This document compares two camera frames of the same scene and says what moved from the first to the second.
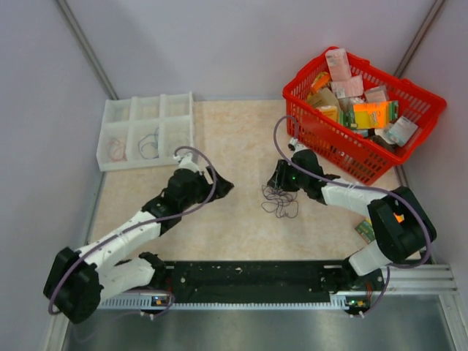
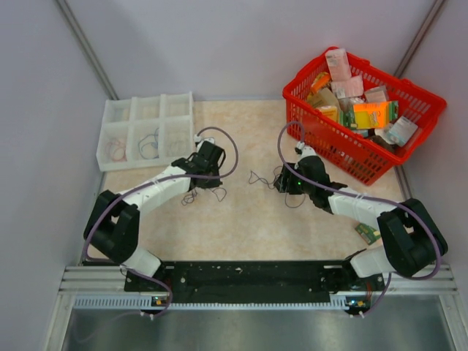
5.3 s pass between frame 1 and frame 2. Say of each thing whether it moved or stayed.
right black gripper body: stayed
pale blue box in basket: stayed
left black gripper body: moved
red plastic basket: stayed
